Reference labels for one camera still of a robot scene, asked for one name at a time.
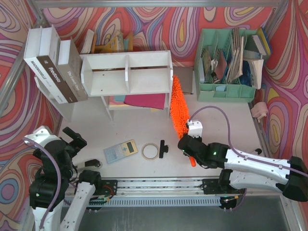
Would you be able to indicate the magazines in green organizer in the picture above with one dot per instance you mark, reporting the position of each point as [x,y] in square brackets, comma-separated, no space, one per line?
[230,68]

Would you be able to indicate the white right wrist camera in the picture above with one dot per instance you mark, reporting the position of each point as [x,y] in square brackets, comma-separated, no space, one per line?
[195,128]

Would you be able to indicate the leaning books behind shelf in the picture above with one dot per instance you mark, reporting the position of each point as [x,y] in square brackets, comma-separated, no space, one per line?
[116,44]

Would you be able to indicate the white wooden bookshelf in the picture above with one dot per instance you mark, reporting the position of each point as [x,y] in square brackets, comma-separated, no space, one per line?
[127,73]

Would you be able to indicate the blue white books at organizer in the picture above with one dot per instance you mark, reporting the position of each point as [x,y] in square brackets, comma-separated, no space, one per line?
[256,51]

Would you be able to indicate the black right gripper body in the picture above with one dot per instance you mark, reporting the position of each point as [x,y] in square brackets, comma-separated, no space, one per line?
[186,145]

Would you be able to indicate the coloured paper sheet stack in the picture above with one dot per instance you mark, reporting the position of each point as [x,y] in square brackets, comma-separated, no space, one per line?
[156,101]

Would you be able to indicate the pink piggy figurine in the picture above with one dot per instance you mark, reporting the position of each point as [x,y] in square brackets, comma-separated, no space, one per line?
[259,111]

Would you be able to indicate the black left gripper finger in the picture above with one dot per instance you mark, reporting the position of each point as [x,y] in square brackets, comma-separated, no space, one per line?
[72,151]
[77,141]

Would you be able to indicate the mint green desk organizer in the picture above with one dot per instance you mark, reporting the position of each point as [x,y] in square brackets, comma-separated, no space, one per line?
[223,89]

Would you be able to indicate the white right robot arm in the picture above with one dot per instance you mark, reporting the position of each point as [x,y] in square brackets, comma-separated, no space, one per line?
[240,170]

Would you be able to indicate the orange chenille duster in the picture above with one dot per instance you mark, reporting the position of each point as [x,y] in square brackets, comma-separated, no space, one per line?
[179,111]

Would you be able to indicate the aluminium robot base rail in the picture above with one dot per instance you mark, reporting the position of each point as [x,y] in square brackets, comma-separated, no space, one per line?
[182,191]

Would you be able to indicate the grey Lonely One book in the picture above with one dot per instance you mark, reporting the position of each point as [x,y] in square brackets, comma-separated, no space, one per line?
[69,65]

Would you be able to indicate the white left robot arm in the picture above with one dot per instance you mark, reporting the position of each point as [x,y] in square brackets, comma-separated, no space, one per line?
[50,220]

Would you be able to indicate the blue beige scientific calculator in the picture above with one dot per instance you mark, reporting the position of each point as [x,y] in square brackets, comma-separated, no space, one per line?
[120,151]

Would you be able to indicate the white Mademoiselle book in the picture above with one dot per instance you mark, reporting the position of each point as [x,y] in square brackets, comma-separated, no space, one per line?
[31,55]

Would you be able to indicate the yellow sticky note pad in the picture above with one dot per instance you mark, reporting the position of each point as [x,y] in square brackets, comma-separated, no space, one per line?
[154,109]

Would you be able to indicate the white masking tape roll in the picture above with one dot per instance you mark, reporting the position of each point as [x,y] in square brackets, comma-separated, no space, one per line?
[150,151]

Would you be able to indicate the grey brown notebook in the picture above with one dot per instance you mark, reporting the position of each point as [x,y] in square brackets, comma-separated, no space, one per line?
[185,76]

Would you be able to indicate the black T-shaped plastic part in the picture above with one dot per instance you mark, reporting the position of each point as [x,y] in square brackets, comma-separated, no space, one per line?
[163,149]

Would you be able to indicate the brown Fredonia book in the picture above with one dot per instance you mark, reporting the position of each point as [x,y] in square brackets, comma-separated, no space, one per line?
[48,56]

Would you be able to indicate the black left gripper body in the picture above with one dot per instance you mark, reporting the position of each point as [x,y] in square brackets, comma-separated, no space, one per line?
[75,138]

